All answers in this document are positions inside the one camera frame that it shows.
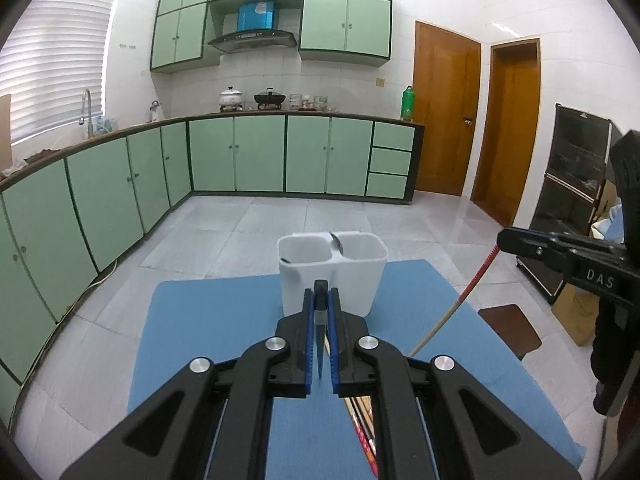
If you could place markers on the blue mat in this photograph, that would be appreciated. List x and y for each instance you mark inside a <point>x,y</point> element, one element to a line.
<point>210,320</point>

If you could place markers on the wooden door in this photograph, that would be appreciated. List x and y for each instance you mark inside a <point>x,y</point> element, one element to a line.
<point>445,110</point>
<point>507,135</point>

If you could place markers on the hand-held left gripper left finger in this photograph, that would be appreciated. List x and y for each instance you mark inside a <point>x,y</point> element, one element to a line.
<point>310,350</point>

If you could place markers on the metal spoon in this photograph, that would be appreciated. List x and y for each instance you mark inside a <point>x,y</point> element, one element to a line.
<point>336,243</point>

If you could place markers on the black wok with lid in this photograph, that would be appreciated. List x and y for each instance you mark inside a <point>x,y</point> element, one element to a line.
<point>270,97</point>

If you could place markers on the group of cups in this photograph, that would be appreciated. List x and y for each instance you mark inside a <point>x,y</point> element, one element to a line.
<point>320,102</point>

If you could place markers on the light wooden chopstick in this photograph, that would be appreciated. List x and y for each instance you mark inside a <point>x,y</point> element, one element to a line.
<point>327,345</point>

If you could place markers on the brown stool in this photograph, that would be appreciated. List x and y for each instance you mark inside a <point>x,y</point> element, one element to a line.
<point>510,330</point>

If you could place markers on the red patterned chopstick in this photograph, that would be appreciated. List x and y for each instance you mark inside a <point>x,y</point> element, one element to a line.
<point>435,329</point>

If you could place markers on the green bottle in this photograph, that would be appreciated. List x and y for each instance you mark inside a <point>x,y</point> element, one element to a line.
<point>408,105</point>

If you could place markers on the white pot with lid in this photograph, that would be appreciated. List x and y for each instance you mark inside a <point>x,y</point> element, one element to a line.
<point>231,97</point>

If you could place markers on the green drawer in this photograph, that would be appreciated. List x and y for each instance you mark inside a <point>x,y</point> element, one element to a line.
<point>390,161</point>
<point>393,136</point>
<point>387,185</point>

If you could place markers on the white window blind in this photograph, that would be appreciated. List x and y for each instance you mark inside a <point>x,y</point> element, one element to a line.
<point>55,60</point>

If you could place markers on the blue plastic bag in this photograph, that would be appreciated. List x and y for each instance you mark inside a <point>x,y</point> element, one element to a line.
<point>607,227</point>

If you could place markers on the long green base cabinet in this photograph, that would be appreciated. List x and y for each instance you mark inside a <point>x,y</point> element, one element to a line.
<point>95,195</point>

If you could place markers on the black display cabinet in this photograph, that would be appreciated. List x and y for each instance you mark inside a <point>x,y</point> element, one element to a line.
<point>570,185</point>

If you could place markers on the metal faucet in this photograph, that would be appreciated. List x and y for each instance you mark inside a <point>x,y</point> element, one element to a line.
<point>87,110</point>

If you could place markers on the cardboard box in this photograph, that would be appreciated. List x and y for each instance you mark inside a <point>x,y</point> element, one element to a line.
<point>575,315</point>

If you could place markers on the range hood with blue film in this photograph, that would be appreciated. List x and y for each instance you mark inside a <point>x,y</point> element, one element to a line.
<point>252,35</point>

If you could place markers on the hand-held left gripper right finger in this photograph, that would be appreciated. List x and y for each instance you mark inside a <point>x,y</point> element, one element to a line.
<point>336,360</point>

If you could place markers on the dish soap bottles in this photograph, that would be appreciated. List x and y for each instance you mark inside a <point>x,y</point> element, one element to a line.
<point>106,124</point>

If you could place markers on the brown chopstick with beige end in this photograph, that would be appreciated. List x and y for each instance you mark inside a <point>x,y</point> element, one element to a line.
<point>369,410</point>

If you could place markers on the gas stove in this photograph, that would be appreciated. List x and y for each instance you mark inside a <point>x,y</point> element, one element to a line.
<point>250,108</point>

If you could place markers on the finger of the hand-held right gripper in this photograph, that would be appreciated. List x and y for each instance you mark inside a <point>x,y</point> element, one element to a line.
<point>530,245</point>

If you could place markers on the black chopstick with white band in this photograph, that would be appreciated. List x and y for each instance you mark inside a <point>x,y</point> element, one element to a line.
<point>354,412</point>

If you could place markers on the white two-compartment utensil holder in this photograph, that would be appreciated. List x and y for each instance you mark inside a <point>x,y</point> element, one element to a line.
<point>350,280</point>

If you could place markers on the green base cabinet with drawers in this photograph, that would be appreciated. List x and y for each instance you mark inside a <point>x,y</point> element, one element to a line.
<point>280,152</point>

